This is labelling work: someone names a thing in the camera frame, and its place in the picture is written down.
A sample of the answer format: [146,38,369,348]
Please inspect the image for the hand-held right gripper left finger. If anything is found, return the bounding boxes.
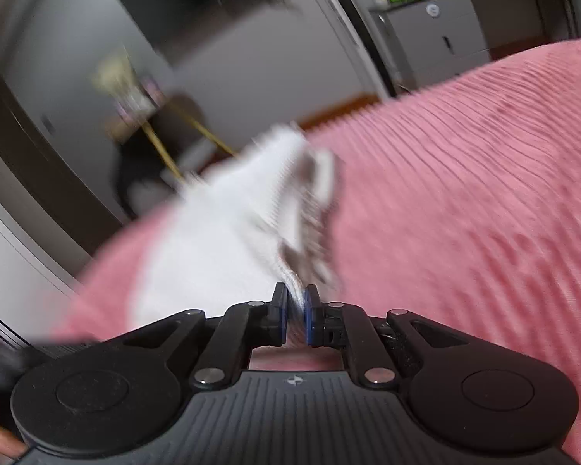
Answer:
[121,283,291,393]

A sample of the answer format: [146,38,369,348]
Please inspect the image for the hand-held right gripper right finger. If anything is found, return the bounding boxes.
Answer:
[304,283,466,391]

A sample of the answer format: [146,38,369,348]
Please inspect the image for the white small garment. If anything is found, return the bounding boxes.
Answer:
[126,123,350,336]

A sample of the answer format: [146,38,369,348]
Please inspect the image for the pink ribbed blanket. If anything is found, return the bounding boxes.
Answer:
[53,31,581,465]

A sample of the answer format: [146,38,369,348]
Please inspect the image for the white side table yellow legs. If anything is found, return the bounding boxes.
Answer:
[104,101,239,191]

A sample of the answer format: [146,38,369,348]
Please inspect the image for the dark clothing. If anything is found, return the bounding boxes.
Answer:
[113,94,210,220]

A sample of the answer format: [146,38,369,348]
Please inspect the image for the dark brown door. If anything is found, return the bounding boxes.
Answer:
[0,76,127,253]

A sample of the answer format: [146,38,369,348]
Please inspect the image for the cream wrapped bouquet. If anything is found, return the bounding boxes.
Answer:
[91,55,142,103]

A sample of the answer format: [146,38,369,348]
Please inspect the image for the grey tower air conditioner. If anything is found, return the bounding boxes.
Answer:
[294,0,399,101]

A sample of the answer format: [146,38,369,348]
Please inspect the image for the grey drawer cabinet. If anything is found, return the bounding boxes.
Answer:
[367,0,493,91]

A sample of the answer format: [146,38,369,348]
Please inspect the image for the black wall television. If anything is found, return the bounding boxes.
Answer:
[113,0,316,67]

